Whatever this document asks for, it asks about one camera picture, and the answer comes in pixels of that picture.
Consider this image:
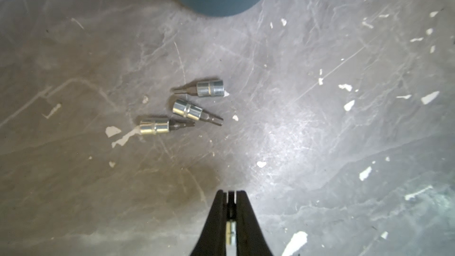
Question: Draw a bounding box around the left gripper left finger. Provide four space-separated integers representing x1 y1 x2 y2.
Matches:
190 190 228 256

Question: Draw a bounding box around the silver bit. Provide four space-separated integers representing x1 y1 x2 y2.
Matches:
139 118 195 135
173 80 225 97
173 99 223 126
226 220 237 246

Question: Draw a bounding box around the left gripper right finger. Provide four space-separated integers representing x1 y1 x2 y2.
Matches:
236 191 272 256

